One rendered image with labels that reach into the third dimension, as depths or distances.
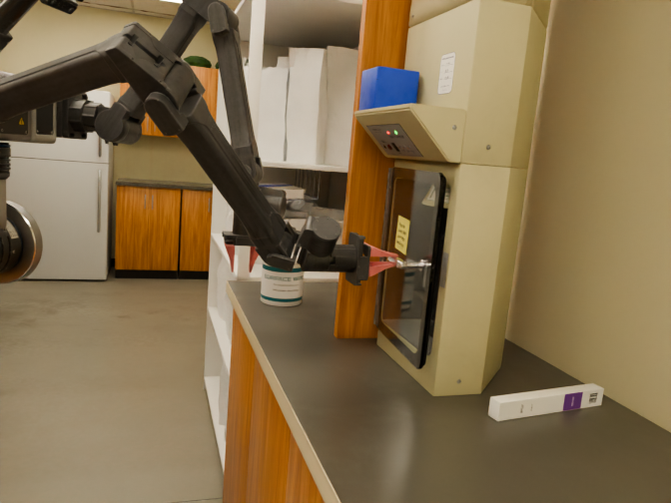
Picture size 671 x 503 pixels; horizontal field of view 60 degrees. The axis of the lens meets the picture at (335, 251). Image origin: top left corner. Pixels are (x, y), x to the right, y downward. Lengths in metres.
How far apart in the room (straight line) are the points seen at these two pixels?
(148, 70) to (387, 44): 0.72
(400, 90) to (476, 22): 0.24
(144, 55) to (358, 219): 0.72
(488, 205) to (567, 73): 0.56
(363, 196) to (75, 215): 4.71
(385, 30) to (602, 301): 0.81
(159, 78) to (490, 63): 0.60
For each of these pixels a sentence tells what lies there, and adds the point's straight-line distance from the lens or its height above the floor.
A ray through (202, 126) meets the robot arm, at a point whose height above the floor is 1.43.
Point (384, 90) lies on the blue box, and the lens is 1.29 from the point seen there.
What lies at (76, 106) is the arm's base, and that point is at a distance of 1.64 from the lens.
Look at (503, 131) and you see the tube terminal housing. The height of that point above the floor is 1.48.
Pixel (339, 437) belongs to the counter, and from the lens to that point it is 1.02.
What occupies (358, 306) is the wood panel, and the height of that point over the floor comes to 1.02.
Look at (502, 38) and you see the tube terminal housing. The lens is 1.19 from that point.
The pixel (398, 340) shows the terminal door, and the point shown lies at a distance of 1.31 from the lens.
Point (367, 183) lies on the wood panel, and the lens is 1.45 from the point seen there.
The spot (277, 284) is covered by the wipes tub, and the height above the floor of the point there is 1.01.
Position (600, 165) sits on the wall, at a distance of 1.49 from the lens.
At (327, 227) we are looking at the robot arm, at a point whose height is 1.27.
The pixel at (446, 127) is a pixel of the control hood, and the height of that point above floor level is 1.47.
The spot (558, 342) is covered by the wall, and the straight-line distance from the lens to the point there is 1.58.
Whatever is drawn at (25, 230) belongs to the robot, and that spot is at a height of 1.17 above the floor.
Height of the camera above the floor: 1.41
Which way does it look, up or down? 10 degrees down
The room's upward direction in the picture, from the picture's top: 5 degrees clockwise
